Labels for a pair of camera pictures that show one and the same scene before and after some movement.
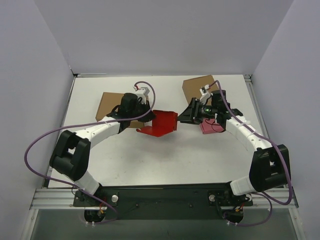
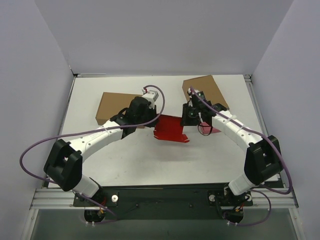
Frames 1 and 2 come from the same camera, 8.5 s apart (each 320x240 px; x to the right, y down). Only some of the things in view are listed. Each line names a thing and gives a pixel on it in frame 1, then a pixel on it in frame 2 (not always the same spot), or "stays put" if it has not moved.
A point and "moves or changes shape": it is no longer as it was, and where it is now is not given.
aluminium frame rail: (62, 199) stays put
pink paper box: (208, 125) stays put
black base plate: (196, 201) stays put
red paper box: (165, 123) moves or changes shape
